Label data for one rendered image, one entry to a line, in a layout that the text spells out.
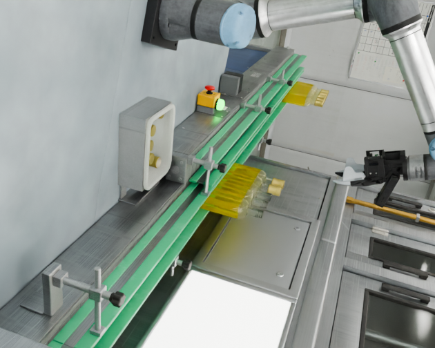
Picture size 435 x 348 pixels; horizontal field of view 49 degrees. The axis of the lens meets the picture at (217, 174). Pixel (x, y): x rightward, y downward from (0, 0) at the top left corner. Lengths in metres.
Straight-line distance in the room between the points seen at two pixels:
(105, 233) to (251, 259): 0.51
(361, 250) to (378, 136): 5.94
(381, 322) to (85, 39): 1.13
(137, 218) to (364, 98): 6.39
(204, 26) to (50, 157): 0.54
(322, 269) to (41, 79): 1.04
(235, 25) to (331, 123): 6.46
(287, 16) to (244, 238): 0.73
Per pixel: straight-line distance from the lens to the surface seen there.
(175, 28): 1.36
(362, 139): 7.73
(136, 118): 1.29
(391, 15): 1.24
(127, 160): 1.36
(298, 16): 1.41
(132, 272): 1.21
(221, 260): 1.54
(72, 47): 1.08
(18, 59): 0.95
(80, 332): 1.08
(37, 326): 1.07
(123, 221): 1.35
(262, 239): 1.66
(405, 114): 7.60
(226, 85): 2.11
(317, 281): 1.55
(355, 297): 1.61
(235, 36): 1.30
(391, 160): 1.46
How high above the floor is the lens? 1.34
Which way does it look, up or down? 14 degrees down
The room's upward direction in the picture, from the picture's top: 105 degrees clockwise
